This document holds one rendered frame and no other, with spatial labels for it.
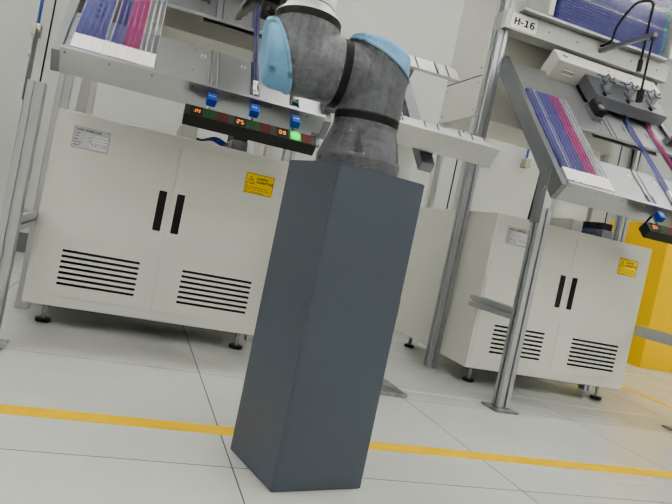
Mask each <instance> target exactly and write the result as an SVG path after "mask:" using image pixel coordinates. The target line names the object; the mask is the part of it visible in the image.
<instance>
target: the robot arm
mask: <svg viewBox="0 0 672 504"><path fill-rule="evenodd" d="M258 3H259V4H260V5H261V9H260V14H259V18H260V19H263V20H265V23H264V27H263V31H262V39H261V44H260V55H259V73H260V78H261V81H262V83H263V84H264V85H265V86H266V87H268V88H270V89H273V90H276V91H279V92H282V93H283V94H285V95H288V94H290V95H294V96H297V97H301V98H305V99H309V100H312V101H316V102H320V103H324V104H327V105H331V106H335V107H336V110H335V115H334V120H333V124H332V126H331V128H330V129H329V131H328V133H327V135H326V137H325V138H324V140H323V142H322V144H321V145H320V147H319V149H318V151H317V154H316V159H315V161H341V162H345V163H348V164H352V165H355V166H359V167H362V168H366V169H370V170H373V171H377V172H380V173H384V174H387V175H391V176H395V177H398V174H399V165H398V149H397V139H396V137H397V131H398V126H399V122H400V117H401V112H402V108H403V103H404V98H405V93H406V89H407V86H408V84H409V73H410V67H411V60H410V57H409V55H408V53H407V52H406V51H405V50H404V49H403V48H402V47H401V46H400V45H398V44H397V43H395V42H393V41H391V40H389V39H387V38H384V37H382V36H379V35H375V34H371V35H370V34H368V33H363V32H362V33H355V34H353V35H352V36H351V38H350V39H346V38H343V37H340V31H341V21H340V20H339V18H338V17H337V16H336V14H335V10H336V4H337V0H243V2H242V5H241V7H240V8H239V9H238V11H237V13H236V16H235V20H242V18H243V17H244V16H247V14H248V13H250V12H254V11H256V10H257V8H258Z"/></svg>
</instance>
